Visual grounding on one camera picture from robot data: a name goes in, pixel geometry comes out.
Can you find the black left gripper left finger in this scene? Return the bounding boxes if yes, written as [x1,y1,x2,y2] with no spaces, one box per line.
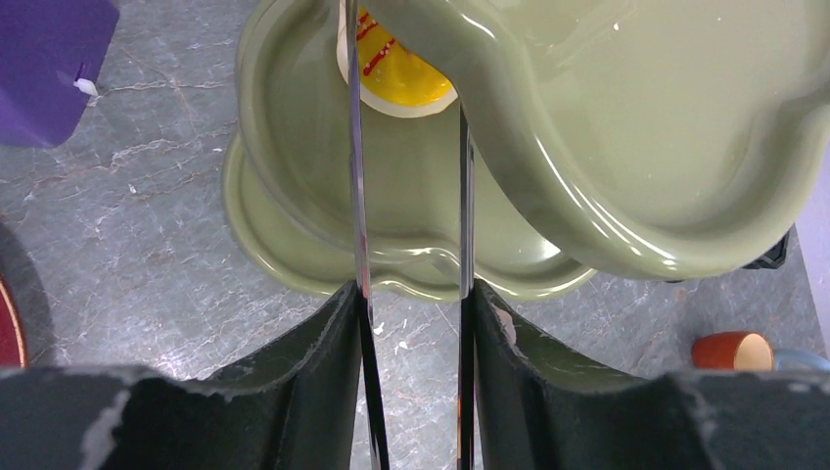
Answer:
[1,282,360,469]

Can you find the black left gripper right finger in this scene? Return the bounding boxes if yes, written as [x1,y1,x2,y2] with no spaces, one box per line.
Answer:
[474,280,829,469]

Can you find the metal tongs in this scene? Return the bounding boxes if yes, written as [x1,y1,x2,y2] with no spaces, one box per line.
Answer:
[344,1,476,469]

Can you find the yellow pink donut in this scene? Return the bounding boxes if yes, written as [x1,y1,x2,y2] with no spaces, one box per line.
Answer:
[356,7,458,118]

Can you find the pink cream mug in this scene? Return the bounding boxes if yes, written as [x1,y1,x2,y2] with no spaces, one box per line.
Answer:
[691,331,773,371]

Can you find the blue mug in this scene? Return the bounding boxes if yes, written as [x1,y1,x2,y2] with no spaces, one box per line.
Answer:
[773,348,829,372]

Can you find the black poker chip case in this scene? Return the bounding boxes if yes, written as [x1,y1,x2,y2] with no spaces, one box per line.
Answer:
[743,229,792,270]

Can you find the red round tray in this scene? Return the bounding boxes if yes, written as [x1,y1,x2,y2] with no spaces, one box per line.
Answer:
[1,280,28,368]

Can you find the green three-tier serving stand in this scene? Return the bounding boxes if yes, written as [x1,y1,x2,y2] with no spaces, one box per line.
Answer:
[223,1,829,301]

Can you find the purple metronome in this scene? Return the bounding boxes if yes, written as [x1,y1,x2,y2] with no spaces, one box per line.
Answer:
[1,0,120,148]

